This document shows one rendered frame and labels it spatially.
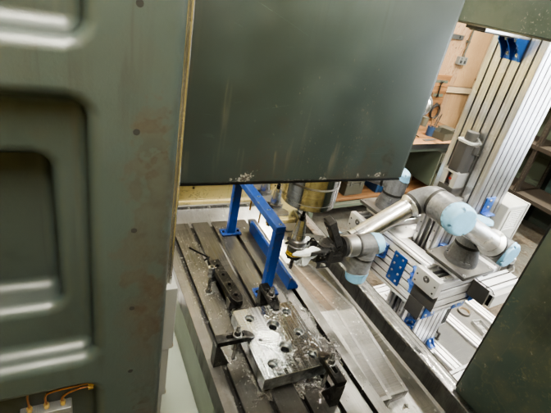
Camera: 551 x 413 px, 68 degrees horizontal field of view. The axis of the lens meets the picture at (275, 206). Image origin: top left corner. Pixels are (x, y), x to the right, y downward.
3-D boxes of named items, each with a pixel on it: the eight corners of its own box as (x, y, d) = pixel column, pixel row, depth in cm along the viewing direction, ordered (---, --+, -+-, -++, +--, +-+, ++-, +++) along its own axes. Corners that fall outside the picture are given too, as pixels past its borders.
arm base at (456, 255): (457, 247, 202) (465, 230, 197) (483, 265, 191) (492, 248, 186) (437, 252, 194) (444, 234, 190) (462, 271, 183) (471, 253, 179)
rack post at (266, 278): (273, 286, 172) (287, 226, 158) (278, 295, 168) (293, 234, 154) (251, 289, 168) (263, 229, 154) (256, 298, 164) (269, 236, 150)
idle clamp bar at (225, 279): (217, 271, 174) (219, 258, 171) (243, 312, 155) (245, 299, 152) (206, 273, 172) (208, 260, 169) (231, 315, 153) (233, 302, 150)
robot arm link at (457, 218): (499, 231, 182) (439, 183, 151) (529, 251, 171) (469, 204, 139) (481, 251, 185) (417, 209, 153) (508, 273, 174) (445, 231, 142)
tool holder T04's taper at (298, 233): (288, 233, 127) (293, 215, 124) (302, 233, 128) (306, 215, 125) (293, 242, 123) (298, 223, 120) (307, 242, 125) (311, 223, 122)
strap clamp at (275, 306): (262, 303, 162) (269, 274, 155) (275, 328, 152) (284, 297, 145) (254, 305, 160) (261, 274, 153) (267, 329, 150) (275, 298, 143)
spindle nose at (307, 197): (273, 186, 123) (280, 148, 118) (321, 187, 129) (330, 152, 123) (290, 214, 110) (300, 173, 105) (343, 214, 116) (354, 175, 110)
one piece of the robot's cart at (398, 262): (385, 276, 225) (396, 249, 216) (397, 286, 219) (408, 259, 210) (384, 276, 224) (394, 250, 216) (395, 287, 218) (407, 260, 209)
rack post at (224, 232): (238, 229, 206) (247, 175, 192) (241, 235, 202) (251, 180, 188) (219, 230, 201) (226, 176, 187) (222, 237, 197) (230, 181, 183)
